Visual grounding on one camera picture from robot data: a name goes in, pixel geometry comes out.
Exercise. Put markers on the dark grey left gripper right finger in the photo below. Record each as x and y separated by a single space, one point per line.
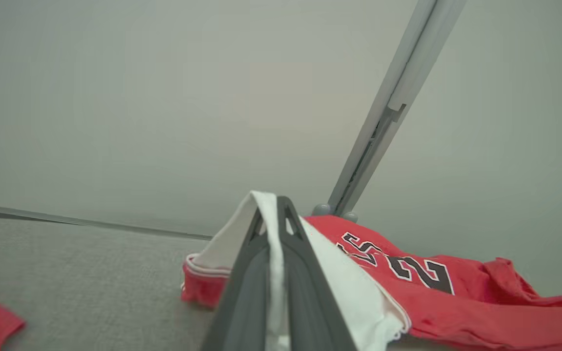
310 312

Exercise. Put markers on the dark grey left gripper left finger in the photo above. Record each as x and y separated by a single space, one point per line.
247 312

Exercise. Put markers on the red basketball jersey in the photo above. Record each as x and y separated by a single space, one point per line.
456 307

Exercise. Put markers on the grey post foot cap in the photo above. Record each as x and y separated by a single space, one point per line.
350 216
321 210

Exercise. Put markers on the grey baseboard rail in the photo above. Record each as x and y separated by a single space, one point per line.
66 219

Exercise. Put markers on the grey partition post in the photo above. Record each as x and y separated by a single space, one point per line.
408 73

